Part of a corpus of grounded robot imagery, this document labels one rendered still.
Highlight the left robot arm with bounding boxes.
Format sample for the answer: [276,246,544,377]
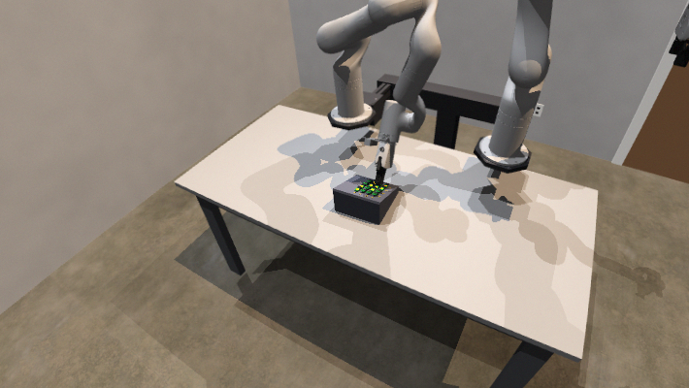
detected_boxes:
[479,0,553,166]

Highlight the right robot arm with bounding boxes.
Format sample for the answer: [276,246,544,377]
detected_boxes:
[316,0,442,146]

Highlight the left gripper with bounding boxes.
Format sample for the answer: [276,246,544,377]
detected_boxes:
[669,4,689,67]

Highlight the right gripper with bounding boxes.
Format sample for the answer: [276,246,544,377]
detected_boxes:
[375,141,397,185]

